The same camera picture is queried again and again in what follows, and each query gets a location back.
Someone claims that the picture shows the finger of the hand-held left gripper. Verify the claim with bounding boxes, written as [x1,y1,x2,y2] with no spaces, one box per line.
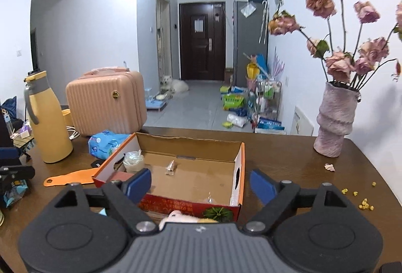
[0,147,25,163]
[0,165,36,181]

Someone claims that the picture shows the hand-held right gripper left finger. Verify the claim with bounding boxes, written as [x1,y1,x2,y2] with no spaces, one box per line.
[47,168,158,236]

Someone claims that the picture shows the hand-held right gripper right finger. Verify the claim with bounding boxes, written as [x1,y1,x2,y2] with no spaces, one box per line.
[243,169,355,236]

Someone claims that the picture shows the orange cardboard box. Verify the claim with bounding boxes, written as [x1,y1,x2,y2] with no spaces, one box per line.
[92,132,246,222]

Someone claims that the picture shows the white and yellow plush toy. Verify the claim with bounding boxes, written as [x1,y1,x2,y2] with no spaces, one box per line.
[159,210,218,231]

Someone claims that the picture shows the blue snack packet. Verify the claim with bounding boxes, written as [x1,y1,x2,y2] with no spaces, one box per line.
[3,180,29,208]

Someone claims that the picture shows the clear plastic bag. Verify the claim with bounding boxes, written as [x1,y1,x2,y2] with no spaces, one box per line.
[123,150,145,173]

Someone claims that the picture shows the yellow thermos jug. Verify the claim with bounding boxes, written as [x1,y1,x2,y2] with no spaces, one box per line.
[23,70,74,164]

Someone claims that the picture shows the blue tissue packet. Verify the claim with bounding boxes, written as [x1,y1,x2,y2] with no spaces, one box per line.
[88,131,132,159]

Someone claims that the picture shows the blue flat box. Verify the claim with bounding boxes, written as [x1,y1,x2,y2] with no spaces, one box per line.
[256,117,286,134]

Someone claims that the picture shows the yellow cup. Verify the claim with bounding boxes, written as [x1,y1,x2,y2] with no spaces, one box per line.
[61,109,75,128]

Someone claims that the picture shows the white paper roll pack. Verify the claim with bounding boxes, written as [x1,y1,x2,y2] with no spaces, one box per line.
[227,113,249,128]

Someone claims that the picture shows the white leaning panel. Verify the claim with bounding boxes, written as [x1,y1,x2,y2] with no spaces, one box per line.
[292,105,315,137]

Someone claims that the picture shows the pet feeding bowl stand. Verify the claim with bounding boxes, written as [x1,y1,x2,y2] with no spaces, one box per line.
[146,94,167,112]

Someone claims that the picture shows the pink ribbed suitcase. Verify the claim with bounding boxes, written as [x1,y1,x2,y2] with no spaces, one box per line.
[65,68,148,137]

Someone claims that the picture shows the green packet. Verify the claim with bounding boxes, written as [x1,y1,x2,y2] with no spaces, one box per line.
[223,94,246,111]

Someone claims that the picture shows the pink ceramic vase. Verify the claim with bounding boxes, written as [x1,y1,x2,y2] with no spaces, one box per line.
[313,81,362,158]

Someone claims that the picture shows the scattered yellow crumbs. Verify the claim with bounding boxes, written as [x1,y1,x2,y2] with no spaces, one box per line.
[341,182,377,211]

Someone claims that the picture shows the white dog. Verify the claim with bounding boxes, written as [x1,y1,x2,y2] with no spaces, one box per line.
[160,76,190,94]

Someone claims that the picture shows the dried pink roses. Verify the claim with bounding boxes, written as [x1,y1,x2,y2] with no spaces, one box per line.
[267,0,402,92]

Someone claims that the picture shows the grey refrigerator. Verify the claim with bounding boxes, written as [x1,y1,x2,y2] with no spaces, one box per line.
[233,0,269,88]

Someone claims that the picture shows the light interior door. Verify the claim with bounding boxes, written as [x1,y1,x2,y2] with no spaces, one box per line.
[156,0,172,85]

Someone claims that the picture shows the dark entrance door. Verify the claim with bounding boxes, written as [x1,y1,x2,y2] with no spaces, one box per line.
[179,2,227,81]

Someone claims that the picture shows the white umbrella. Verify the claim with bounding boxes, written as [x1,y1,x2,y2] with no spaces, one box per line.
[259,0,270,45]

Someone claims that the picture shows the wire storage rack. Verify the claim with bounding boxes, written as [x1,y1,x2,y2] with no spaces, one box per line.
[248,77,283,133]

